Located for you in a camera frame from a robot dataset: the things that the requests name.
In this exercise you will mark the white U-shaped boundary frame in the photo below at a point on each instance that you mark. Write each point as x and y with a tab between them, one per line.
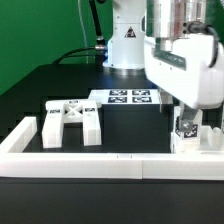
15	162

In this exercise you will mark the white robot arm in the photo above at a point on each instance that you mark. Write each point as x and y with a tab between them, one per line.
179	19

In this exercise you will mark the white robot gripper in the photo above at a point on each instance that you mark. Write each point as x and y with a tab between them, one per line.
185	74

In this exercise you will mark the white chair back piece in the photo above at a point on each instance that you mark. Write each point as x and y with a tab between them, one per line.
61	112

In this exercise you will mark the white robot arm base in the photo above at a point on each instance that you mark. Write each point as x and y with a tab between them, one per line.
125	49

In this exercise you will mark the white chair seat piece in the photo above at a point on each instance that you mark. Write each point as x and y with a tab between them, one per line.
212	141

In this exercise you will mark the white marker sheet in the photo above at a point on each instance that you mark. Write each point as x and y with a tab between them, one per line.
125	96

